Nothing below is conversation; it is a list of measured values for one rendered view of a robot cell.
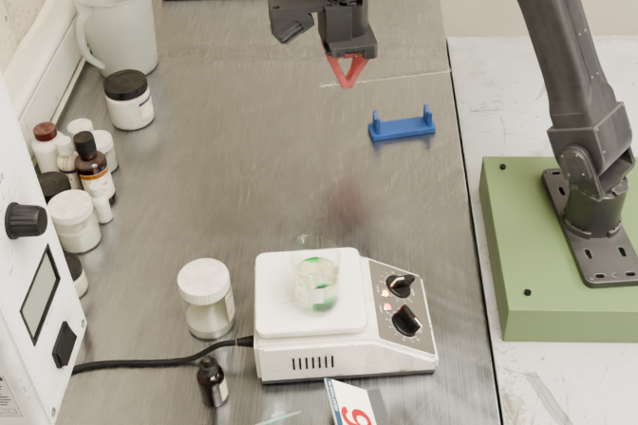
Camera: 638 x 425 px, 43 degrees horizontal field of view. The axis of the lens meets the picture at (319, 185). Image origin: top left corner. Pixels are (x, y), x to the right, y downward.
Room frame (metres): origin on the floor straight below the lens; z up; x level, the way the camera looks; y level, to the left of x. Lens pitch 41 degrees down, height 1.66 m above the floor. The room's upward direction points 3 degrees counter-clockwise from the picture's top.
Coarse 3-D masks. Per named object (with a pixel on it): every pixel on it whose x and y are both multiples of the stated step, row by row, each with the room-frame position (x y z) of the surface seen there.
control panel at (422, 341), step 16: (384, 272) 0.65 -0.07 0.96; (400, 272) 0.66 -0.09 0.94; (384, 288) 0.63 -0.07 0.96; (416, 288) 0.64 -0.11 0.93; (384, 304) 0.60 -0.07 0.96; (400, 304) 0.61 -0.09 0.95; (416, 304) 0.62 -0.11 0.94; (384, 320) 0.58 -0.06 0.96; (384, 336) 0.55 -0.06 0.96; (400, 336) 0.56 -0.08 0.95; (416, 336) 0.57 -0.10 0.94; (432, 352) 0.55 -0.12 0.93
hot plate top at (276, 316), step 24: (264, 264) 0.65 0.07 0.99; (288, 264) 0.64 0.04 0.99; (360, 264) 0.64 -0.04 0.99; (264, 288) 0.61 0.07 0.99; (288, 288) 0.61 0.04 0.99; (360, 288) 0.60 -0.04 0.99; (264, 312) 0.57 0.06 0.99; (288, 312) 0.57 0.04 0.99; (336, 312) 0.57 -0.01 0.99; (360, 312) 0.57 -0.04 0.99; (264, 336) 0.55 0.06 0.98; (288, 336) 0.55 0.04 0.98
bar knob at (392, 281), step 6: (390, 276) 0.65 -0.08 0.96; (396, 276) 0.65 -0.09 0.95; (402, 276) 0.64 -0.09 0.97; (408, 276) 0.64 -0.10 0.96; (414, 276) 0.64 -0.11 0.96; (390, 282) 0.64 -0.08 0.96; (396, 282) 0.63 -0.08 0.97; (402, 282) 0.63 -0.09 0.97; (408, 282) 0.63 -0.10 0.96; (390, 288) 0.63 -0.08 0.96; (396, 288) 0.63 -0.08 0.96; (402, 288) 0.63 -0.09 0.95; (408, 288) 0.64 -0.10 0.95; (396, 294) 0.62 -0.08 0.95; (402, 294) 0.62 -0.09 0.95; (408, 294) 0.63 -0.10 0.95
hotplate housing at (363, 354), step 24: (384, 264) 0.67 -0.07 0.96; (312, 336) 0.55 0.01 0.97; (336, 336) 0.55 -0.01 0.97; (360, 336) 0.55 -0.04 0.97; (432, 336) 0.58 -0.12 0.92; (264, 360) 0.54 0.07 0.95; (288, 360) 0.54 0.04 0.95; (312, 360) 0.54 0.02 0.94; (336, 360) 0.54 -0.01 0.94; (360, 360) 0.54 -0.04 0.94; (384, 360) 0.54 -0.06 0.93; (408, 360) 0.54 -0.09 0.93; (432, 360) 0.55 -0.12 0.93
